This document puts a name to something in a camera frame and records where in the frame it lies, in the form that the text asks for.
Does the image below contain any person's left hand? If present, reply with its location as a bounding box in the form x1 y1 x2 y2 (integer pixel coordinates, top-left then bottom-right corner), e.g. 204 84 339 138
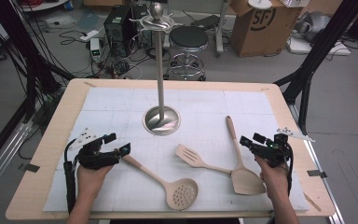
76 164 115 200

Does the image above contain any white metal stand post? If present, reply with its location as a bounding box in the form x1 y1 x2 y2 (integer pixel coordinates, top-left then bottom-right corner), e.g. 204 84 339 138
214 0 231 59

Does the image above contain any black metal frame stand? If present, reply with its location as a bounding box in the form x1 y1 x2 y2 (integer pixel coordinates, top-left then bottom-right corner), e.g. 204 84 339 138
0 0 76 125
274 0 358 135

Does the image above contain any cardboard box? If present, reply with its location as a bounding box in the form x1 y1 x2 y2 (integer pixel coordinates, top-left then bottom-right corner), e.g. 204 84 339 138
229 0 304 59

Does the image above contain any white power strip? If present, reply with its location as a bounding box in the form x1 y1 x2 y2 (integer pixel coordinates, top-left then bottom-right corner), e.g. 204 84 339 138
79 29 101 42

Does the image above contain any person's right hand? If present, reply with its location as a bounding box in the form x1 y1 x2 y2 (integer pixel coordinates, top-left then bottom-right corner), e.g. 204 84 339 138
255 156 290 203

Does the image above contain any black tape piece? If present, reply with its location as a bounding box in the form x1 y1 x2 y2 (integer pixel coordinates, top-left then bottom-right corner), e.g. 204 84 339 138
18 162 41 174
307 169 328 179

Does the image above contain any black flat device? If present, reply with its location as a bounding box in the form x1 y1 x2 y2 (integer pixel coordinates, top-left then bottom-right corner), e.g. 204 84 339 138
190 14 221 28

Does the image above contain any wooden skimmer spoon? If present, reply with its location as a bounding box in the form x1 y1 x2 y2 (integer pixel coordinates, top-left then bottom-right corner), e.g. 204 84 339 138
121 154 200 211

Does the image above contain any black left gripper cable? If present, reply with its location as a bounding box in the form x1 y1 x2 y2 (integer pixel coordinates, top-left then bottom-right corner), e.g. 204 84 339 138
62 138 77 215

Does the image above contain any aluminium rail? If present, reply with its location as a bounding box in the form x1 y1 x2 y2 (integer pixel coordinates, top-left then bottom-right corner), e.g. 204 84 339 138
288 104 346 224
0 119 34 203

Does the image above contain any brown tape strip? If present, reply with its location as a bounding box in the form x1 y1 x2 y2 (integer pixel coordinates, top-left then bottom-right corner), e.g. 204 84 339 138
303 192 322 213

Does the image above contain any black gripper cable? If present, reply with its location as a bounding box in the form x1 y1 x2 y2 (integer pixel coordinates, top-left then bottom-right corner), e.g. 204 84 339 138
62 138 77 215
283 144 294 197

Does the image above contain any black computer tower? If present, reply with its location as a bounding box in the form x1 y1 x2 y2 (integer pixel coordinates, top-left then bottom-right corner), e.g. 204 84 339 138
103 4 138 58

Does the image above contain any white round lid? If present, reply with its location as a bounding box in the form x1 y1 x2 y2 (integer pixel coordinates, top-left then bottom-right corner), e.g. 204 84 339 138
247 0 273 9

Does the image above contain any tangle of floor cables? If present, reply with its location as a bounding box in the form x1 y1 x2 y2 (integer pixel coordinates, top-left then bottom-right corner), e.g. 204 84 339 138
59 29 144 80

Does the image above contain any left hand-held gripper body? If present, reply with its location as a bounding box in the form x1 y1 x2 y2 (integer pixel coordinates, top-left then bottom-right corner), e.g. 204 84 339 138
69 128 122 171

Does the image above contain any wooden solid spatula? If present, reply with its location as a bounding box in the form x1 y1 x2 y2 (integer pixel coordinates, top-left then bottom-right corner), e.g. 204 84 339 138
225 115 267 196

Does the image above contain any metal utensil rack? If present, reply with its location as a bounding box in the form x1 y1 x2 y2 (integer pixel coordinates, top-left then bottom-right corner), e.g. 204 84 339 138
129 2 185 136

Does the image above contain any wooden slotted spatula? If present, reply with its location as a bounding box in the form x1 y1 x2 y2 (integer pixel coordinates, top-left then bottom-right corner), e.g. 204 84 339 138
174 143 233 175

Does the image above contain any black round stool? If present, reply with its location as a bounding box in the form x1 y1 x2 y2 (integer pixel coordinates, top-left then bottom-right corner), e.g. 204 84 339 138
164 25 210 82

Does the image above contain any small white device green display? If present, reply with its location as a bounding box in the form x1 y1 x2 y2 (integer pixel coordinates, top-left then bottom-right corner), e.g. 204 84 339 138
89 37 103 63

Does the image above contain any white flat board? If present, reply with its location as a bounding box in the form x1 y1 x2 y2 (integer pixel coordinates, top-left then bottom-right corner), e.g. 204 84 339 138
285 36 352 57

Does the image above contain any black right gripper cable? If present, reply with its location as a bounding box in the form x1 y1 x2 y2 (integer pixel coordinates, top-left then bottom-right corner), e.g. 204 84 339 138
283 144 294 197

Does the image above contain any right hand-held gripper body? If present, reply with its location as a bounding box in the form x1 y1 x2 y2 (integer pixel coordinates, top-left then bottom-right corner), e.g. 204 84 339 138
249 126 316 169

